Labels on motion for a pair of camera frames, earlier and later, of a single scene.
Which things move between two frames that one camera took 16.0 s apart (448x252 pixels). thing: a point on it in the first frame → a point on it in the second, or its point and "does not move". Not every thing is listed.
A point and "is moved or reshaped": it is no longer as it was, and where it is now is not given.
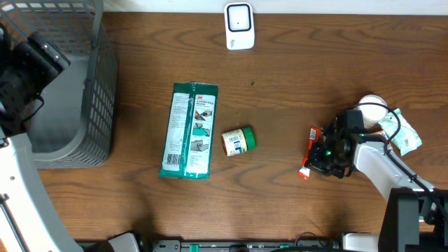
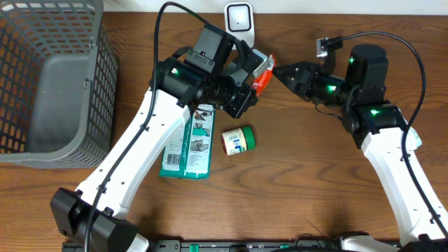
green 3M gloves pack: x=189 y=136 does not move
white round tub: x=372 y=113 is moved or reshaped
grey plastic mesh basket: x=76 y=124 does not move
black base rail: x=227 y=246 does not move
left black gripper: x=38 y=74 → x=227 y=64
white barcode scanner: x=239 y=26 does not move
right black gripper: x=316 y=164 → x=310 y=75
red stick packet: x=304 y=171 → x=260 y=84
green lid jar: x=239 y=141 does not move
